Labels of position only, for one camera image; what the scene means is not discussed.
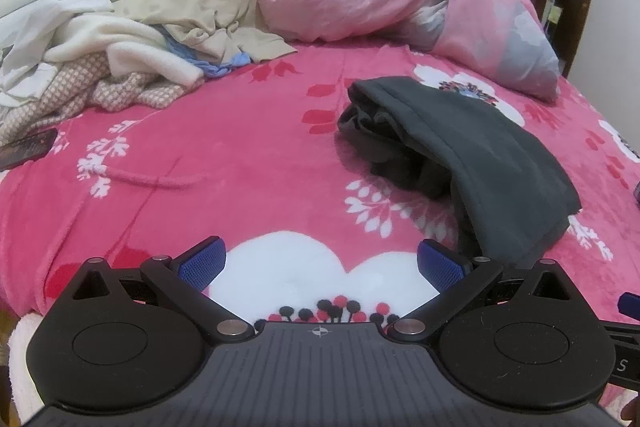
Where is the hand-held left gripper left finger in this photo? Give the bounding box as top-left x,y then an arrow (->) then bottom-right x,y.
70,235 -> 256,341

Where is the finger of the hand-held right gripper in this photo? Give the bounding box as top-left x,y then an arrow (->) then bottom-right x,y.
617,291 -> 640,324

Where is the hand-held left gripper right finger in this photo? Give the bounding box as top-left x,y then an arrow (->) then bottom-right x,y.
387,238 -> 582,343

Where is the dark grey garment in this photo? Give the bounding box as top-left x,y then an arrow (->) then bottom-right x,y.
336,76 -> 583,268

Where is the pink floral plush blanket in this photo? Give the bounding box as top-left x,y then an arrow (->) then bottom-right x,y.
0,38 -> 640,413

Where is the light blue cloth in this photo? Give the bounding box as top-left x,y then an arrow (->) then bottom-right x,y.
159,24 -> 254,80

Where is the black smartphone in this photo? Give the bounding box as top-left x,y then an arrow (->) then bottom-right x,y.
0,128 -> 60,173

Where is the beige patterned knit garment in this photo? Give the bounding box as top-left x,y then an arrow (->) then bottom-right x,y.
0,53 -> 189,146

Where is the cream fleece blanket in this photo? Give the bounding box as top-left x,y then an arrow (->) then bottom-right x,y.
45,13 -> 206,88

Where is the white shirt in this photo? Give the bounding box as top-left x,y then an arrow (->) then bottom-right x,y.
0,0 -> 126,108

